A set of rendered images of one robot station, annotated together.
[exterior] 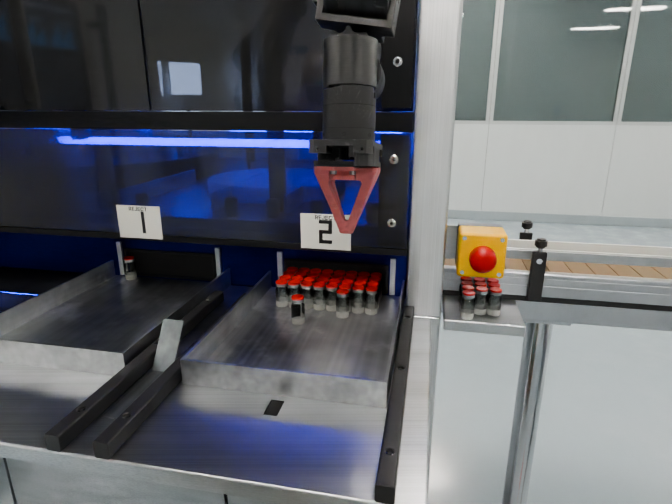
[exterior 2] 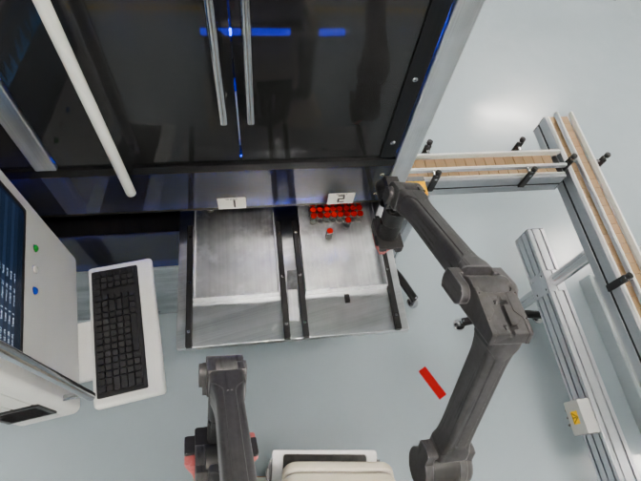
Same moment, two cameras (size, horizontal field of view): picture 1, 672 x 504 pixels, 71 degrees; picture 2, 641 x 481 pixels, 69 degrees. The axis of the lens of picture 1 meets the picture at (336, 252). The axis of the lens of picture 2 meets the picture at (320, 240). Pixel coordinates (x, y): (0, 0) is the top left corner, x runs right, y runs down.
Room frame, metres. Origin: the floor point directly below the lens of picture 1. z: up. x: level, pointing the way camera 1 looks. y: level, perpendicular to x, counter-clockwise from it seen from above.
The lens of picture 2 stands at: (0.04, 0.44, 2.24)
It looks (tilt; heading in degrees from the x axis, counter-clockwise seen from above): 61 degrees down; 332
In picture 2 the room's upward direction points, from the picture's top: 11 degrees clockwise
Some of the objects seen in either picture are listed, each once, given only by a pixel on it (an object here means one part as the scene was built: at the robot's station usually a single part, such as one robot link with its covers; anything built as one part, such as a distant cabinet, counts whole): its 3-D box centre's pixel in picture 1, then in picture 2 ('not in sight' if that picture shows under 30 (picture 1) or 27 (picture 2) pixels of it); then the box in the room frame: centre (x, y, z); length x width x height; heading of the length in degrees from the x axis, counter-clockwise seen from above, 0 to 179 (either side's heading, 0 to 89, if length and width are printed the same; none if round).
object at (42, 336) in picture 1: (117, 305); (235, 247); (0.74, 0.37, 0.90); 0.34 x 0.26 x 0.04; 169
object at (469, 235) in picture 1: (479, 250); (412, 192); (0.74, -0.23, 1.00); 0.08 x 0.07 x 0.07; 169
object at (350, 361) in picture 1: (313, 322); (340, 241); (0.67, 0.03, 0.90); 0.34 x 0.26 x 0.04; 169
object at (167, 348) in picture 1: (146, 364); (293, 295); (0.53, 0.24, 0.91); 0.14 x 0.03 x 0.06; 168
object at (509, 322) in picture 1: (480, 310); not in sight; (0.77, -0.26, 0.87); 0.14 x 0.13 x 0.02; 169
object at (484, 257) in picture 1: (482, 258); not in sight; (0.69, -0.22, 0.99); 0.04 x 0.04 x 0.04; 79
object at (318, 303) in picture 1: (325, 296); (336, 218); (0.76, 0.02, 0.90); 0.18 x 0.02 x 0.05; 79
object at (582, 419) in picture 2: not in sight; (581, 416); (-0.08, -0.72, 0.50); 0.12 x 0.05 x 0.09; 169
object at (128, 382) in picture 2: not in sight; (117, 326); (0.61, 0.77, 0.82); 0.40 x 0.14 x 0.02; 177
